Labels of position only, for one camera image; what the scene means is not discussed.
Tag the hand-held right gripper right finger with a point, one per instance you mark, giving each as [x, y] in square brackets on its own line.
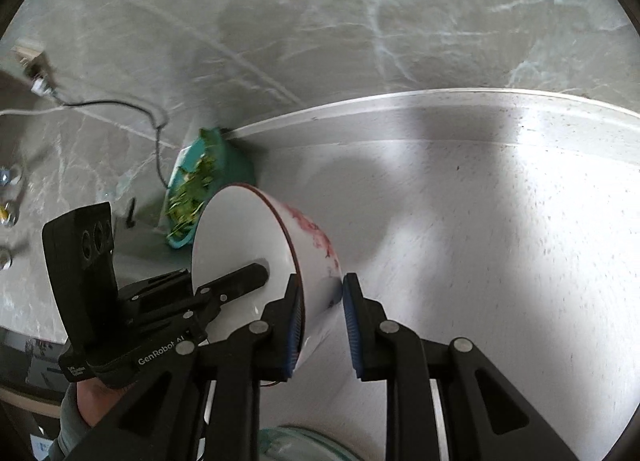
[350, 326]

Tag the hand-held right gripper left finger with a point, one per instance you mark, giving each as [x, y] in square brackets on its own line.
[295, 331]

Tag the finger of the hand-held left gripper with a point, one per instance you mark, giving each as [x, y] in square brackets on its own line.
[240, 280]

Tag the pink floral bowl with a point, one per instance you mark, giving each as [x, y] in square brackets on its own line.
[240, 236]

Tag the large teal floral plate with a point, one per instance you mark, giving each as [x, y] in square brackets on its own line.
[310, 443]

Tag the person's left forearm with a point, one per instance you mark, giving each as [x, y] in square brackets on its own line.
[67, 436]

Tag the person's left hand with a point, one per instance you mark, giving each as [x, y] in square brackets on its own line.
[95, 403]

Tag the teal basin with greens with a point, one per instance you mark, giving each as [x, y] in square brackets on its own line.
[235, 161]

